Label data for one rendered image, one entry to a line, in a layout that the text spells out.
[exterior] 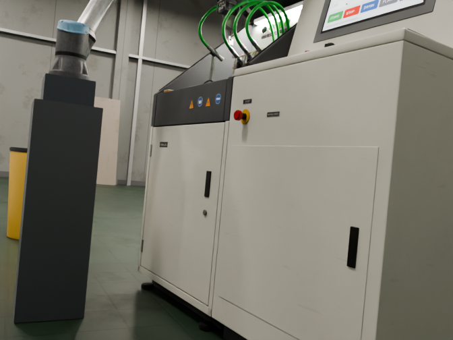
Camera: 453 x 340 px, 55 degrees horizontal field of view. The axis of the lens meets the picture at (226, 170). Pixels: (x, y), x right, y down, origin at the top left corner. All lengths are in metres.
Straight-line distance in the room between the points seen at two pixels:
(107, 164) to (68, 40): 8.79
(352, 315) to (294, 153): 0.47
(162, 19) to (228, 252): 10.46
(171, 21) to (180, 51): 0.78
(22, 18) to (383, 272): 10.51
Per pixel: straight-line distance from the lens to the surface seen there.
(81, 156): 1.71
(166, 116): 2.07
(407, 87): 1.13
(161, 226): 2.03
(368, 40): 1.20
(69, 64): 1.79
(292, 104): 1.34
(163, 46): 11.61
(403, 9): 1.50
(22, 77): 10.87
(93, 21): 2.00
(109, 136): 10.63
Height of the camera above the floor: 0.61
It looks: level
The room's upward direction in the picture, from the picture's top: 5 degrees clockwise
